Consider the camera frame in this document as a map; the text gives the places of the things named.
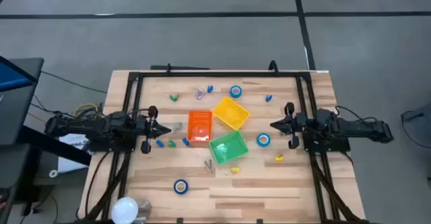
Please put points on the yellow mini stapler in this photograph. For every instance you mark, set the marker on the yellow mini stapler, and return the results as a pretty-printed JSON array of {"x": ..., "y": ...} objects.
[
  {"x": 235, "y": 170},
  {"x": 279, "y": 157}
]

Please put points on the dark blue tape roll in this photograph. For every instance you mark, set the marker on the dark blue tape roll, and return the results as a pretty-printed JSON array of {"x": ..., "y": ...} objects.
[{"x": 175, "y": 187}]

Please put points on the light blue tape roll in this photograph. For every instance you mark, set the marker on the light blue tape roll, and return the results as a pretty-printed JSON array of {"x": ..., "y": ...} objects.
[
  {"x": 231, "y": 91},
  {"x": 258, "y": 140}
]

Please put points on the green plastic basket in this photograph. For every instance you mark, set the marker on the green plastic basket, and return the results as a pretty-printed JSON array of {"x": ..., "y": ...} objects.
[{"x": 229, "y": 147}]

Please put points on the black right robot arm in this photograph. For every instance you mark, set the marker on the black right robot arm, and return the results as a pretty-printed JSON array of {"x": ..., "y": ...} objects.
[{"x": 353, "y": 128}]

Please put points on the small white tape roll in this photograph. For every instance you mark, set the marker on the small white tape roll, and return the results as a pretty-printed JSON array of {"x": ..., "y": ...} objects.
[{"x": 50, "y": 174}]

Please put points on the black frame clamp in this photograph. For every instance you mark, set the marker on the black frame clamp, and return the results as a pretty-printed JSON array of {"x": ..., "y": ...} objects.
[
  {"x": 273, "y": 67},
  {"x": 168, "y": 68},
  {"x": 259, "y": 221},
  {"x": 180, "y": 221}
]

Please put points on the yellow plastic basket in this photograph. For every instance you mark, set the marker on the yellow plastic basket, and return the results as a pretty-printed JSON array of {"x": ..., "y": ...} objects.
[{"x": 231, "y": 113}]

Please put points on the orange plastic basket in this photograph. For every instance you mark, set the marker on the orange plastic basket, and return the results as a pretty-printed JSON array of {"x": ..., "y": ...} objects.
[{"x": 200, "y": 126}]

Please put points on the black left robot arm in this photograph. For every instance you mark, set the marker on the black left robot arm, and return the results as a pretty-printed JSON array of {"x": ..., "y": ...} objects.
[{"x": 94, "y": 126}]

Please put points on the blue mini stapler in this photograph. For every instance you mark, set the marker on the blue mini stapler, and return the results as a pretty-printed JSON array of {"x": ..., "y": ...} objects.
[
  {"x": 185, "y": 142},
  {"x": 209, "y": 89},
  {"x": 160, "y": 143},
  {"x": 268, "y": 98}
]

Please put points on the purple staple remover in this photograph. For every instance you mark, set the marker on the purple staple remover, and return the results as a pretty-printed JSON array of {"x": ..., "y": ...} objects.
[{"x": 200, "y": 94}]

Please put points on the monitor with blue screen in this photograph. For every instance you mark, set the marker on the monitor with blue screen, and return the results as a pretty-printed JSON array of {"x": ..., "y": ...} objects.
[{"x": 13, "y": 77}]

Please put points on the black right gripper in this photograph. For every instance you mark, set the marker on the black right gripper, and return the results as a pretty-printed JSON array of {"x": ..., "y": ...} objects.
[{"x": 298, "y": 124}]

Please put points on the pink staple remover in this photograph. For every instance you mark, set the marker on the pink staple remover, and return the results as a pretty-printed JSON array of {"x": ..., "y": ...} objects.
[{"x": 209, "y": 165}]

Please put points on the grey staple remover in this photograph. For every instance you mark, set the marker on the grey staple remover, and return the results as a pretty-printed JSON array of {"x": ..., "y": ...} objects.
[{"x": 177, "y": 127}]

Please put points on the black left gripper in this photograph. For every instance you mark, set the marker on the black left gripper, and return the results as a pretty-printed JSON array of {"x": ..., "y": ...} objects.
[{"x": 149, "y": 130}]

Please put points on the black stand beam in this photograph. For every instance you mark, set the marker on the black stand beam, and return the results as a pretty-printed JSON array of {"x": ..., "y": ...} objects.
[{"x": 54, "y": 147}]

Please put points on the black aluminium table frame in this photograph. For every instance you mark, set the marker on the black aluminium table frame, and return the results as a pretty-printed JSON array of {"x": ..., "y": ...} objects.
[{"x": 219, "y": 74}]

